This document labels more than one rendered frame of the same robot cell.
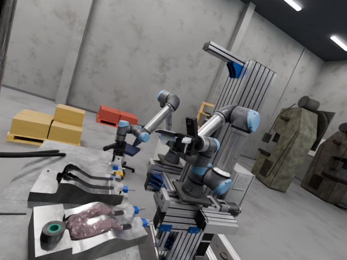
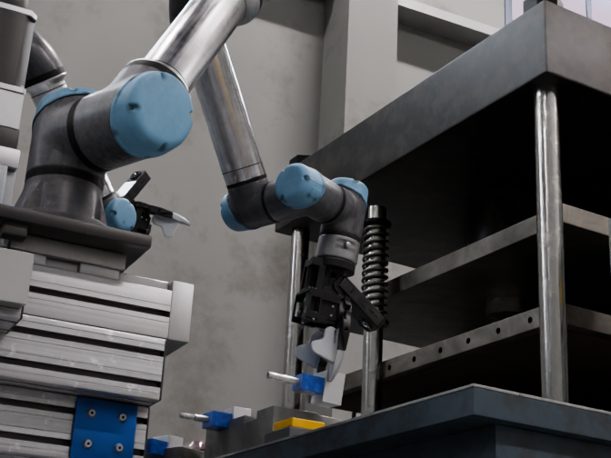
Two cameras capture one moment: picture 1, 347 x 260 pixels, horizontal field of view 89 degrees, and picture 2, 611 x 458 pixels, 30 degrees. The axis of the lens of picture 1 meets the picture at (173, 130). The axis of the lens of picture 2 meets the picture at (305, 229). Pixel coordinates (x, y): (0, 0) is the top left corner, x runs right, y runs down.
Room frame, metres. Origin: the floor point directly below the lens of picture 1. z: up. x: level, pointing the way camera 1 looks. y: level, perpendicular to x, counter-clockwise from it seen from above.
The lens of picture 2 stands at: (3.20, 0.18, 0.46)
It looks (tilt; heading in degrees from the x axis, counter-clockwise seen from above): 22 degrees up; 176
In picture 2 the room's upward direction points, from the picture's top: 3 degrees clockwise
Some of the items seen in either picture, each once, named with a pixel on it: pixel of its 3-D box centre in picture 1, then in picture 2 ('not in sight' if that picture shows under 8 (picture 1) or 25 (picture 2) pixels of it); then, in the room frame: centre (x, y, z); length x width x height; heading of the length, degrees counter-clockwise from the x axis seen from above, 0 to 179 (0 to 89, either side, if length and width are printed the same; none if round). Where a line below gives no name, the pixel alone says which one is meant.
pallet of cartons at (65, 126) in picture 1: (52, 123); not in sight; (3.23, 2.23, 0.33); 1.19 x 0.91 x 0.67; 111
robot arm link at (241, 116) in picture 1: (230, 151); not in sight; (1.05, -0.37, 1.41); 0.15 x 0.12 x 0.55; 48
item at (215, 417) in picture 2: (126, 189); (212, 420); (1.12, 0.16, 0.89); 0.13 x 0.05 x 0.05; 116
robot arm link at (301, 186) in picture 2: (135, 130); (302, 194); (1.37, 0.29, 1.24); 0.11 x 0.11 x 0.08; 47
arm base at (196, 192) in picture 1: (194, 185); not in sight; (1.14, -0.27, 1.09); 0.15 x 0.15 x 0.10
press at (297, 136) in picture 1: (285, 142); not in sight; (6.18, -3.77, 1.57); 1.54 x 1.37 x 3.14; 23
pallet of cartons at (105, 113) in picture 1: (117, 118); not in sight; (6.19, 2.04, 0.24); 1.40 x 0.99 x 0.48; 112
